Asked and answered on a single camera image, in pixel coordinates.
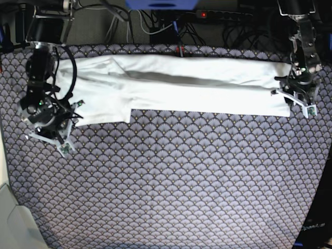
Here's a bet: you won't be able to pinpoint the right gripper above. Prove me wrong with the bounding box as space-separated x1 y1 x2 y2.
19 96 83 140

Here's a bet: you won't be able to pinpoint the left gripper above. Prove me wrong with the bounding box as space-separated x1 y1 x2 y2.
274 73 321 104

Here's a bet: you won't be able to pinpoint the white printed T-shirt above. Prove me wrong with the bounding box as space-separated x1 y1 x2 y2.
56 54 291 126

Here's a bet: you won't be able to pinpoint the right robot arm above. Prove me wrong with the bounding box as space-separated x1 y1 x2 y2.
18 1 82 145

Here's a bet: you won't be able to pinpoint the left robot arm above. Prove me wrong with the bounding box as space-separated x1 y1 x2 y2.
278 1 322 105

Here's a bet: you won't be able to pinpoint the black power strip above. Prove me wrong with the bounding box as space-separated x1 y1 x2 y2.
196 10 253 21

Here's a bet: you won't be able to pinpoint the grey plastic bin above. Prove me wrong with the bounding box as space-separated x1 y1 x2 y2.
1 184 48 248

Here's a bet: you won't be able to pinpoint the red clamp on table edge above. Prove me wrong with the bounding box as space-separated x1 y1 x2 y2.
176 45 185 58

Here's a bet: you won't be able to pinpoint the patterned purple table cloth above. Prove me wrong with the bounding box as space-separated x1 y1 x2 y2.
1 50 331 248

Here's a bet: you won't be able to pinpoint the blue box at top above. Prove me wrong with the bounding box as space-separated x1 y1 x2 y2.
126 0 198 10

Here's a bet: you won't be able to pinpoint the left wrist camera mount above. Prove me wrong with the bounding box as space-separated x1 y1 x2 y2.
271 89 317 118

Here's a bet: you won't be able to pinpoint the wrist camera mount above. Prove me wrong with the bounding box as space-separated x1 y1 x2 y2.
271 89 317 118
25 100 84 157

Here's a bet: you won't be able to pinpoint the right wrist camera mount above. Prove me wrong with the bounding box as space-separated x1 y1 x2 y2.
25 100 84 157

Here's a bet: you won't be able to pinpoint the white cable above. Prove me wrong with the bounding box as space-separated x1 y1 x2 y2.
103 10 174 42

